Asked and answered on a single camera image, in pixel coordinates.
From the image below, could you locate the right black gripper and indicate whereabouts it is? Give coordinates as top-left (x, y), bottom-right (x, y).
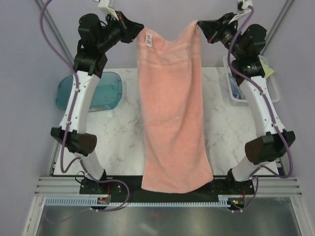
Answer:
top-left (198, 12), bottom-right (245, 60)

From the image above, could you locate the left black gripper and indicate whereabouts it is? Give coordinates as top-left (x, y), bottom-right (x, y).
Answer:
top-left (97, 11), bottom-right (143, 53)

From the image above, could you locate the pink towel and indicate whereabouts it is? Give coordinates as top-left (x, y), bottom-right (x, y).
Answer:
top-left (137, 21), bottom-right (214, 193)

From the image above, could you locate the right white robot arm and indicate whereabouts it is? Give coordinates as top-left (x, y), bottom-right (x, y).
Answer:
top-left (197, 12), bottom-right (296, 194)

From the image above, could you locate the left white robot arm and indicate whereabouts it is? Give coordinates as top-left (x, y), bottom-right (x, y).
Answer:
top-left (51, 11), bottom-right (145, 194)

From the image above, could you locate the yellow cloth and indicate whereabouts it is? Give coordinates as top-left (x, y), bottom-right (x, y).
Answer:
top-left (259, 55), bottom-right (275, 79)

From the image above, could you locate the blue cloth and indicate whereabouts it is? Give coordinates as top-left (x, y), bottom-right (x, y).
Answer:
top-left (228, 73), bottom-right (246, 100)

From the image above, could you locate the teal transparent plastic bin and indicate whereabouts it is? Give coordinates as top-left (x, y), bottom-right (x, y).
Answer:
top-left (56, 71), bottom-right (123, 112)

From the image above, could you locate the white perforated plastic basket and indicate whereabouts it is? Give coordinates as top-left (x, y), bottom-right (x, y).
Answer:
top-left (222, 55), bottom-right (280, 106)

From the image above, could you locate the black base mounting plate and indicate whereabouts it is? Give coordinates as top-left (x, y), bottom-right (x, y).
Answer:
top-left (79, 176), bottom-right (254, 204)

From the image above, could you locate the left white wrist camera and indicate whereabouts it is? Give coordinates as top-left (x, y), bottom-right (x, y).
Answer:
top-left (97, 0), bottom-right (119, 20)

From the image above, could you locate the right aluminium corner post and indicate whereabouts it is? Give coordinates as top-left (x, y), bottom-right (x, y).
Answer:
top-left (261, 0), bottom-right (295, 55)

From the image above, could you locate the aluminium corner post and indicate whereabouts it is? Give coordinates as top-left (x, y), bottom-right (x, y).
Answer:
top-left (261, 0), bottom-right (295, 55)
top-left (33, 0), bottom-right (74, 73)

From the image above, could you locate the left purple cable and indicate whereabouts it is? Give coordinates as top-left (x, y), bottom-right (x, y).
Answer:
top-left (40, 0), bottom-right (130, 225)

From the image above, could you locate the left aluminium corner post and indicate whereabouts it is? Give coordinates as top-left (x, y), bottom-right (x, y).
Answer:
top-left (33, 0), bottom-right (74, 73)

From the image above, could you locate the white slotted cable duct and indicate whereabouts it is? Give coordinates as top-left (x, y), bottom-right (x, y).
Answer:
top-left (44, 196), bottom-right (245, 207)

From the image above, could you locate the aluminium extrusion rail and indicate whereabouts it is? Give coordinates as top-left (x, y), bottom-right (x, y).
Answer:
top-left (34, 176), bottom-right (302, 197)

